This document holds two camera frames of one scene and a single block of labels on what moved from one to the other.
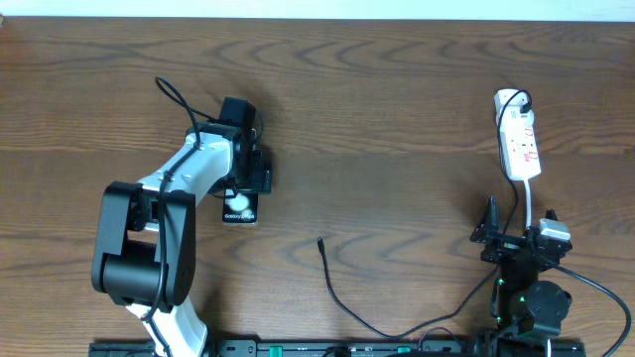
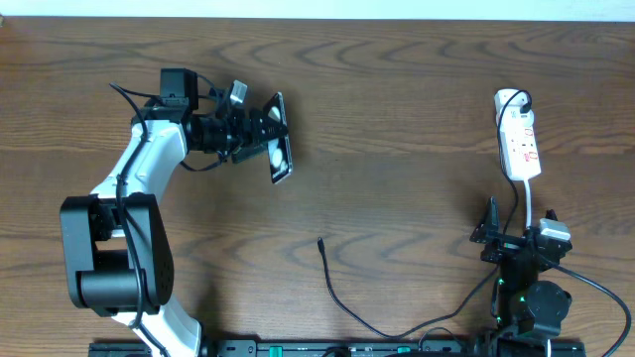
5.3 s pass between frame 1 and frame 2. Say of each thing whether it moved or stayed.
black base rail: stayed
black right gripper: stayed
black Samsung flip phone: moved
